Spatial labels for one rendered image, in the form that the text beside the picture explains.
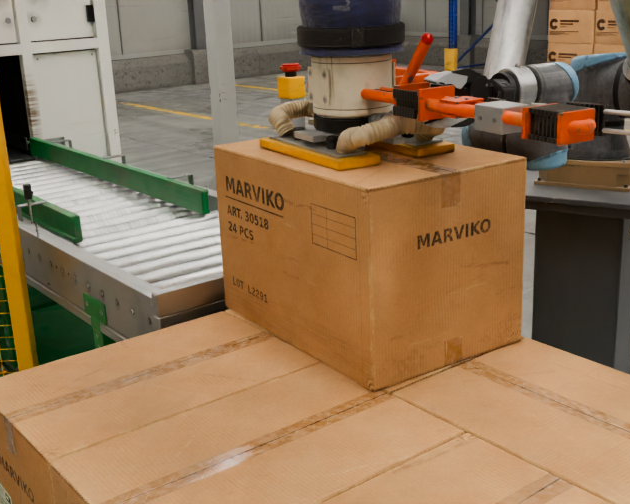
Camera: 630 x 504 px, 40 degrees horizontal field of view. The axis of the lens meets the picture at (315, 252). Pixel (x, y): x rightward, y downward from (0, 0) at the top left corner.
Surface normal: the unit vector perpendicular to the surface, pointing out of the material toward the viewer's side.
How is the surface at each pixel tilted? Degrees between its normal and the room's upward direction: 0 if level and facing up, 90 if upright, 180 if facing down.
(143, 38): 90
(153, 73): 90
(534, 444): 0
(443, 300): 90
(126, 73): 90
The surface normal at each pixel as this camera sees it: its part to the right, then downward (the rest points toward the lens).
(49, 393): -0.04, -0.95
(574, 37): -0.76, 0.29
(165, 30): 0.63, 0.21
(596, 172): -0.52, 0.28
